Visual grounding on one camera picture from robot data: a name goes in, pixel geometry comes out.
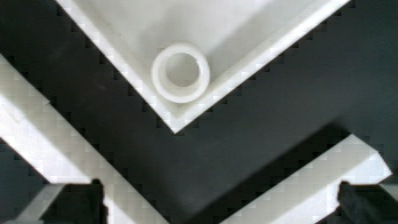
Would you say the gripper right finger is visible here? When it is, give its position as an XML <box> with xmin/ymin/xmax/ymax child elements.
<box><xmin>331</xmin><ymin>182</ymin><xmax>398</xmax><ymax>224</ymax></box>

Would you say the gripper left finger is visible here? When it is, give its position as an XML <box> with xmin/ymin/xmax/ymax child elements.
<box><xmin>10</xmin><ymin>182</ymin><xmax>108</xmax><ymax>224</ymax></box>

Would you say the white square table top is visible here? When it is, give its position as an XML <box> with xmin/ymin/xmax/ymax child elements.
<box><xmin>54</xmin><ymin>0</ymin><xmax>349</xmax><ymax>132</ymax></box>

